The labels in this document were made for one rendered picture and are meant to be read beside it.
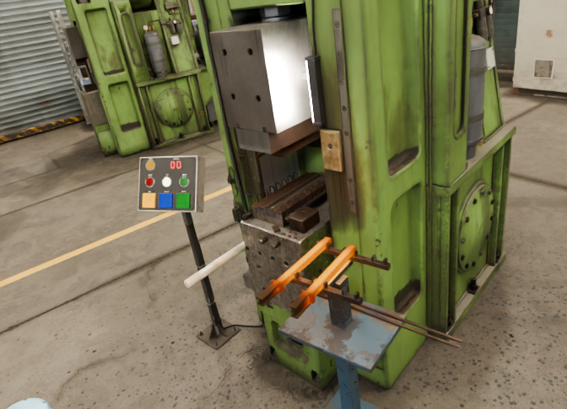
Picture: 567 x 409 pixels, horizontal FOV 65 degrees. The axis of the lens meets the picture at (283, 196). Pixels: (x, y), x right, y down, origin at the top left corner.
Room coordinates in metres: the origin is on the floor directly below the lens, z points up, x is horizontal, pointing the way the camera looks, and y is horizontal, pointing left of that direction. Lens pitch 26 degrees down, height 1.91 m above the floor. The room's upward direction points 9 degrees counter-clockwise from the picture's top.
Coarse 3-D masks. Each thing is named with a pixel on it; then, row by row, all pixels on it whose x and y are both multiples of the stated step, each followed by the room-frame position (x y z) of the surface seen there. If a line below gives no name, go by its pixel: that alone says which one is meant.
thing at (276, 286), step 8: (328, 240) 1.47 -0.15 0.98; (312, 248) 1.44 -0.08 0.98; (320, 248) 1.43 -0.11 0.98; (304, 256) 1.39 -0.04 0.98; (312, 256) 1.39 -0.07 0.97; (296, 264) 1.35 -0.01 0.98; (304, 264) 1.35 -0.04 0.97; (288, 272) 1.31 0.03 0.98; (272, 280) 1.27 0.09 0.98; (280, 280) 1.27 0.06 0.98; (288, 280) 1.28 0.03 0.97; (272, 288) 1.22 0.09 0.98; (280, 288) 1.24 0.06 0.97; (256, 296) 1.20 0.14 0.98; (264, 296) 1.19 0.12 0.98; (272, 296) 1.21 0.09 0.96; (264, 304) 1.18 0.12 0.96
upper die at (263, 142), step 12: (312, 120) 1.94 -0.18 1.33; (240, 132) 1.87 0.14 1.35; (252, 132) 1.81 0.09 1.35; (264, 132) 1.76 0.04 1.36; (288, 132) 1.83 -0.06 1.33; (300, 132) 1.88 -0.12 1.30; (312, 132) 1.94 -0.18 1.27; (240, 144) 1.88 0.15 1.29; (252, 144) 1.82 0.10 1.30; (264, 144) 1.77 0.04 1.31; (276, 144) 1.77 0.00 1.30; (288, 144) 1.82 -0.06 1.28
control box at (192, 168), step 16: (144, 160) 2.19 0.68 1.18; (160, 160) 2.15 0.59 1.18; (176, 160) 2.11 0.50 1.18; (192, 160) 2.08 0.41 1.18; (144, 176) 2.15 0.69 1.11; (160, 176) 2.11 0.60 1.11; (176, 176) 2.08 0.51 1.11; (192, 176) 2.05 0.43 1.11; (144, 192) 2.11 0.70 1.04; (160, 192) 2.07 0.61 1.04; (176, 192) 2.04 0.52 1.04; (192, 192) 2.01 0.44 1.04; (144, 208) 2.07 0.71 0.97; (160, 208) 2.03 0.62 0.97; (176, 208) 2.00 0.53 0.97; (192, 208) 1.97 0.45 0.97
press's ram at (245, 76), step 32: (224, 32) 1.85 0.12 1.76; (256, 32) 1.72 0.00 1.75; (288, 32) 1.81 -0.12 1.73; (224, 64) 1.88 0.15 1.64; (256, 64) 1.74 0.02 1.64; (288, 64) 1.79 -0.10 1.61; (224, 96) 1.91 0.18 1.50; (256, 96) 1.77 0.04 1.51; (288, 96) 1.77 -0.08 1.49; (256, 128) 1.79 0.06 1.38
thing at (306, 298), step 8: (352, 248) 1.40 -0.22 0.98; (344, 256) 1.35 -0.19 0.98; (336, 264) 1.31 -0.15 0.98; (328, 272) 1.27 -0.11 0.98; (336, 272) 1.29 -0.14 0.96; (320, 280) 1.23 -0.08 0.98; (328, 280) 1.25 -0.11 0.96; (312, 288) 1.20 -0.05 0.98; (320, 288) 1.21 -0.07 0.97; (304, 296) 1.15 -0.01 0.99; (312, 296) 1.16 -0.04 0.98; (296, 304) 1.11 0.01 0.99; (304, 304) 1.14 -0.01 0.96; (296, 312) 1.11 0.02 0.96
